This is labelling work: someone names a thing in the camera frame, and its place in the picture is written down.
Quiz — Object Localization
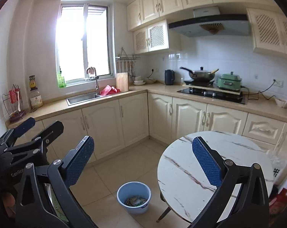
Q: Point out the wooden cutting board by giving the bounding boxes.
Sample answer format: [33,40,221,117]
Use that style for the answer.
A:
[116,72,129,92]

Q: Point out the kitchen cabinets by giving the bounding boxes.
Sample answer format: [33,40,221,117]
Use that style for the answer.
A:
[5,89,287,172]
[127,0,287,58]

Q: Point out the black gas stove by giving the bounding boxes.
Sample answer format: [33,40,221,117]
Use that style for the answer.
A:
[178,80,246,105]

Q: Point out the stacked white bowls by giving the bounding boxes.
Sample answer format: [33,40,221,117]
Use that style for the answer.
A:
[133,76,146,86]

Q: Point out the black electric kettle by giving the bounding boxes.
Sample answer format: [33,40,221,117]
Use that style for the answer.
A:
[165,70,175,86]

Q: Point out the steel sink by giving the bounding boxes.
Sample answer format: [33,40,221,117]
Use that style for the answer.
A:
[66,92,102,106]

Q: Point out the round white marble table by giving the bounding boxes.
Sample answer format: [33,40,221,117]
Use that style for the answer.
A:
[157,131,274,222]

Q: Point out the green dish soap bottle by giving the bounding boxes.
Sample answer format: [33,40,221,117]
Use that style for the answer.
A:
[57,68,67,89]

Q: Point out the red plastic basin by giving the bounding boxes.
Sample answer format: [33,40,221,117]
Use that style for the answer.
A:
[100,85,121,96]

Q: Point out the sauce bottle yellow label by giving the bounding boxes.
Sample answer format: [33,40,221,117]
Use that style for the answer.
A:
[29,75,37,90]

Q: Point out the sink faucet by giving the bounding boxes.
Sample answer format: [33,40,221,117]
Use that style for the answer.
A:
[86,66,100,95]

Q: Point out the lower kitchen cabinets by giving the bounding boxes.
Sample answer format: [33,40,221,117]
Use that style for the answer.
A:
[5,89,287,172]

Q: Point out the range hood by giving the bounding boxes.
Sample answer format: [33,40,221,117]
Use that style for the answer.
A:
[168,13,250,38]

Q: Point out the upper kitchen cabinets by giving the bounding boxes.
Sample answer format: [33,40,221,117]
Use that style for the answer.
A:
[127,0,287,58]

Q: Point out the green electric cooker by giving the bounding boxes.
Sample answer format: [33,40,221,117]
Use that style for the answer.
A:
[217,72,242,92]

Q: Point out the person left hand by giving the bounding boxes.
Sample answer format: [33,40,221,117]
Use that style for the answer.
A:
[3,193,15,217]

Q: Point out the large glass jar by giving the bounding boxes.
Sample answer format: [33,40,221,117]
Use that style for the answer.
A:
[30,88,43,109]

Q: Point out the red utensil holder rack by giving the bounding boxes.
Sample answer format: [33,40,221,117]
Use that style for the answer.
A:
[2,84,26,123]

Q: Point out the hanging utensil rack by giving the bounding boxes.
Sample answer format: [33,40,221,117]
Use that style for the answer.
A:
[115,47,140,77]

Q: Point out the window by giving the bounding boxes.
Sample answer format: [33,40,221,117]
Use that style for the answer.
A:
[56,3,114,87]

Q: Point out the blue plastic trash bucket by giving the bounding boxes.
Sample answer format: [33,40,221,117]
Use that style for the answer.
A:
[116,181,152,215]

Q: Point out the black wok with lid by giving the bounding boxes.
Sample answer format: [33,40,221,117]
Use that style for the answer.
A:
[180,67,219,82]

